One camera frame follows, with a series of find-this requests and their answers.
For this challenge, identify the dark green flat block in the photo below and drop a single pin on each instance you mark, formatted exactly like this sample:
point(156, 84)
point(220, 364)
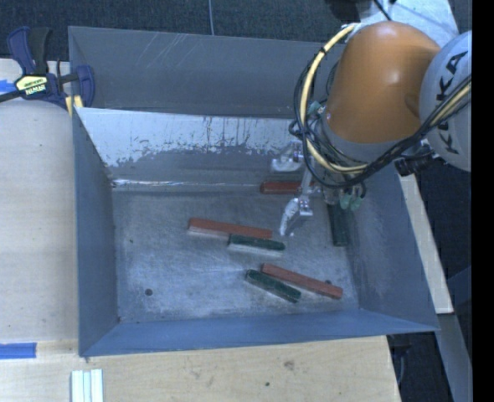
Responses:
point(255, 243)
point(272, 285)
point(339, 226)

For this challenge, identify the grey metal bin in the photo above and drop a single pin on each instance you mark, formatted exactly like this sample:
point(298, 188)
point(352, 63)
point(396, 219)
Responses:
point(188, 291)

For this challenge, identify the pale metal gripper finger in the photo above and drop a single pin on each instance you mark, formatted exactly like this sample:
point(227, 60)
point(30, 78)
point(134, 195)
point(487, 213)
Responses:
point(286, 163)
point(297, 214)

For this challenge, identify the black cylinder on white bracket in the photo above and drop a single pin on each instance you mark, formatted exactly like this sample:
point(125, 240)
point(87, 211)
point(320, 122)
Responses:
point(412, 164)

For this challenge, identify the red-brown flat block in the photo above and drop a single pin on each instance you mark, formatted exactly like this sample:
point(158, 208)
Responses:
point(230, 227)
point(301, 281)
point(280, 187)

